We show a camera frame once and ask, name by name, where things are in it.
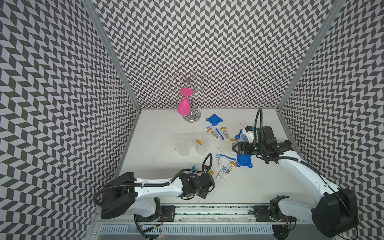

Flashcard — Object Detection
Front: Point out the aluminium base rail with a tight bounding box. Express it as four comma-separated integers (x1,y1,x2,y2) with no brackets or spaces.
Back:
92,203,340,226

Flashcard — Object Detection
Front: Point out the blue lid under cup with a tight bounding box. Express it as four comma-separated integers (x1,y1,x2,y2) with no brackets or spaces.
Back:
235,130,245,142

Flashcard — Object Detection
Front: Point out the blue lid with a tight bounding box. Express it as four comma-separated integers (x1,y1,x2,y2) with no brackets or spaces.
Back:
206,114,223,126
235,130,245,142
236,155,253,169

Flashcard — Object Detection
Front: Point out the white bottle green label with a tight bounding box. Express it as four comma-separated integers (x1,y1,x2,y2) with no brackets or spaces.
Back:
221,162,237,180

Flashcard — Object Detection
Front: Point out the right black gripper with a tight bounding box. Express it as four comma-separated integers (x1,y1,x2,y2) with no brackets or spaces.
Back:
231,141,266,156

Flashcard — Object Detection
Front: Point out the pink plastic wine glass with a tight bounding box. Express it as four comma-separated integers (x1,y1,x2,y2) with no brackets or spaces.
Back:
178,88,194,116

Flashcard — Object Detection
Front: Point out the toothpaste tube back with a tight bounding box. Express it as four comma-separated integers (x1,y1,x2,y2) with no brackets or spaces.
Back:
205,126,219,132

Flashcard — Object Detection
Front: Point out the toothpaste tube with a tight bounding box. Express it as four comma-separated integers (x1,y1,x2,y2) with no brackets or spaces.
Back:
215,154,222,169
205,126,219,132
216,166,226,179

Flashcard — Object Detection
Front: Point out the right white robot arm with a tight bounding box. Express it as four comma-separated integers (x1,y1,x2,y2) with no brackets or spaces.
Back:
232,140,359,238

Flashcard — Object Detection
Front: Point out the chrome glass holder stand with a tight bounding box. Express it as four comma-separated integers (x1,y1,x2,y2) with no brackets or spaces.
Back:
171,71,207,124

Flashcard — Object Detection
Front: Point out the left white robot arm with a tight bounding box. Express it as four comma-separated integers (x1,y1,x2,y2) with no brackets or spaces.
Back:
93,170,215,220

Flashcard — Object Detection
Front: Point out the blue toothbrush back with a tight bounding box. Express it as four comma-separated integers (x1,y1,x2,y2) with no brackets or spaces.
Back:
216,129,225,141

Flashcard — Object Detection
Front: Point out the clear cup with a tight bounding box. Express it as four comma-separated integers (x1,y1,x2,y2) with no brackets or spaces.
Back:
236,133,249,142
175,137,193,157
195,135,209,155

